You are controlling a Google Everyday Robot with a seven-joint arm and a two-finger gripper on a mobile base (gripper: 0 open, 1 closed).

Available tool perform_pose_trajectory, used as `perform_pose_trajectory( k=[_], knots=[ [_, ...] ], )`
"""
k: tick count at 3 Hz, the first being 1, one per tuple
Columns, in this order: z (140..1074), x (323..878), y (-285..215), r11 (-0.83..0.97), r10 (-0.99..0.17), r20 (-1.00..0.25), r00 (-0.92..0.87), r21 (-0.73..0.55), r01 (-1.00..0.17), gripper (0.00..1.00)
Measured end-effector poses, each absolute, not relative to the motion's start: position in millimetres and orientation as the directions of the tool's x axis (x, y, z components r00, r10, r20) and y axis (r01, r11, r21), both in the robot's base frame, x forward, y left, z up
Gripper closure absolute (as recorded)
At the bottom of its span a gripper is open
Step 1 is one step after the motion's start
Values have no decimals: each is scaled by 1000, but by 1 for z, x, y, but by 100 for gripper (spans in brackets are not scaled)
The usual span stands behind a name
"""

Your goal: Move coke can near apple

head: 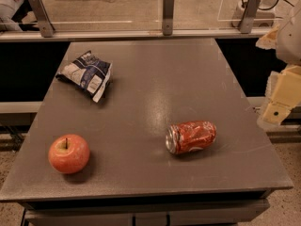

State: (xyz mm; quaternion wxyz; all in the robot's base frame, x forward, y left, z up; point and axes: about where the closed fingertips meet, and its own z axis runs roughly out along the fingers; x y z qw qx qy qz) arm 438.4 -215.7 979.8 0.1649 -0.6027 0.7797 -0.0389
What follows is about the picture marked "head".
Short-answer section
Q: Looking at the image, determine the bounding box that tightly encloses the white robot base with cable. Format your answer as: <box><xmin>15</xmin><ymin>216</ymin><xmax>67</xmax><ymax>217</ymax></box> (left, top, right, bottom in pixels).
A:
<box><xmin>231</xmin><ymin>0</ymin><xmax>279</xmax><ymax>27</ymax></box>

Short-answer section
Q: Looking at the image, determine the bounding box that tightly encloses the metal rail bracket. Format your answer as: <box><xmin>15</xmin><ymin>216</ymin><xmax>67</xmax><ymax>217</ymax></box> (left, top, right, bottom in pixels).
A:
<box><xmin>28</xmin><ymin>0</ymin><xmax>55</xmax><ymax>38</ymax></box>
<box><xmin>162</xmin><ymin>0</ymin><xmax>174</xmax><ymax>36</ymax></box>
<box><xmin>238</xmin><ymin>0</ymin><xmax>261</xmax><ymax>34</ymax></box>

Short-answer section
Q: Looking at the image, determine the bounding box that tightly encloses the left metal rail bracket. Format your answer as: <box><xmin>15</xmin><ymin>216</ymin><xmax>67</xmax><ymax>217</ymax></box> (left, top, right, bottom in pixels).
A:
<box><xmin>28</xmin><ymin>0</ymin><xmax>55</xmax><ymax>38</ymax></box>

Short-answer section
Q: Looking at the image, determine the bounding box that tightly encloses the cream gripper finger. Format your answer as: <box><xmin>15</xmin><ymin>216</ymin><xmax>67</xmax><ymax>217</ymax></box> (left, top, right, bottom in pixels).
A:
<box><xmin>256</xmin><ymin>25</ymin><xmax>279</xmax><ymax>50</ymax></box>
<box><xmin>261</xmin><ymin>65</ymin><xmax>301</xmax><ymax>125</ymax></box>

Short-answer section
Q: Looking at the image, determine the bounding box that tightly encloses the white bag in corner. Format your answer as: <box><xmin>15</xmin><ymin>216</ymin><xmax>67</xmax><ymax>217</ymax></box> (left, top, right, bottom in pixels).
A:
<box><xmin>0</xmin><ymin>0</ymin><xmax>24</xmax><ymax>31</ymax></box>

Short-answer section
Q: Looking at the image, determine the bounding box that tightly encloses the crushed red coke can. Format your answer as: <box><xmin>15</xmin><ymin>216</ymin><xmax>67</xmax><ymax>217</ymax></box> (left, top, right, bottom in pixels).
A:
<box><xmin>166</xmin><ymin>121</ymin><xmax>216</xmax><ymax>154</ymax></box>

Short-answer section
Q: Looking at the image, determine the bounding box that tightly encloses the right metal rail bracket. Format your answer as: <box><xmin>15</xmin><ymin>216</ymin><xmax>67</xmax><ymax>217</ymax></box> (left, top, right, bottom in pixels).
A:
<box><xmin>238</xmin><ymin>0</ymin><xmax>261</xmax><ymax>34</ymax></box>

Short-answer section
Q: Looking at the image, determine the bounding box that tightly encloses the blue white chip bag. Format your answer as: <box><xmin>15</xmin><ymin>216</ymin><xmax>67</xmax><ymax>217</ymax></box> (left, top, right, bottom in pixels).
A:
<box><xmin>55</xmin><ymin>51</ymin><xmax>112</xmax><ymax>103</ymax></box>

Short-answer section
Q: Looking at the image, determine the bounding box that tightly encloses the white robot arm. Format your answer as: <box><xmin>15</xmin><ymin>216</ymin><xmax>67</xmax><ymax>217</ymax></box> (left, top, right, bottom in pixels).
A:
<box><xmin>256</xmin><ymin>1</ymin><xmax>301</xmax><ymax>128</ymax></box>

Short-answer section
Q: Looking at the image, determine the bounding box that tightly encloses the red apple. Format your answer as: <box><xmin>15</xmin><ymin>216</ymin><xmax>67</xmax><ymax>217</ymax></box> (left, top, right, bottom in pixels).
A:
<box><xmin>48</xmin><ymin>134</ymin><xmax>90</xmax><ymax>174</ymax></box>

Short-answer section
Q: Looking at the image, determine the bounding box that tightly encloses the middle metal rail bracket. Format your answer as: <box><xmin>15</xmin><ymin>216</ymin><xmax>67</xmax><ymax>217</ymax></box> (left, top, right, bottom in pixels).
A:
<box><xmin>162</xmin><ymin>0</ymin><xmax>174</xmax><ymax>36</ymax></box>

